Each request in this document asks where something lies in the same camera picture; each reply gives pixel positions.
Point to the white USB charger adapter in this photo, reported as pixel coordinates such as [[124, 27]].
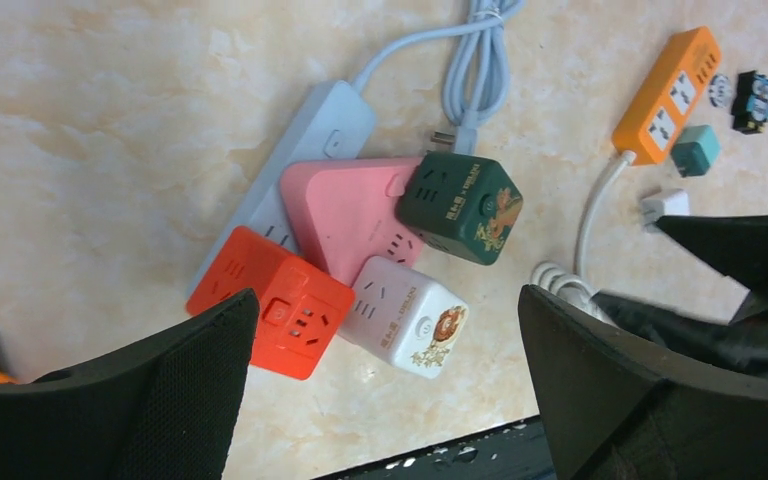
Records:
[[670, 202]]

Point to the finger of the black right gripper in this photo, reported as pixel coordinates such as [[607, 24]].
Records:
[[740, 347], [736, 247]]

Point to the white cube socket tiger print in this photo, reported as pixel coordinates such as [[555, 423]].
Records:
[[404, 318]]

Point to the red cube socket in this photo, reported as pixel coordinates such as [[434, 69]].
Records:
[[301, 307]]

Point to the orange power strip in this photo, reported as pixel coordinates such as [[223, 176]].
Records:
[[668, 95]]

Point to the dark green cube socket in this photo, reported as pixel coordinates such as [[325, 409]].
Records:
[[462, 205]]

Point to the pink triangular power strip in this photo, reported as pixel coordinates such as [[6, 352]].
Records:
[[342, 212]]

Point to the teal small cube adapter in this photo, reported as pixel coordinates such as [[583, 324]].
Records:
[[695, 150]]

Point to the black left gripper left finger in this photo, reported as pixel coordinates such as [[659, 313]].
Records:
[[164, 407]]

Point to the light blue power strip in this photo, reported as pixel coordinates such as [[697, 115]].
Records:
[[334, 122]]

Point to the blue owl figure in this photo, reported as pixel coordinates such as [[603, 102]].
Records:
[[750, 104]]

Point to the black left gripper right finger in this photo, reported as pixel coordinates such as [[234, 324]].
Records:
[[617, 406]]

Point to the small white round disc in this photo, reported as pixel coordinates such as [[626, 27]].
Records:
[[720, 91]]

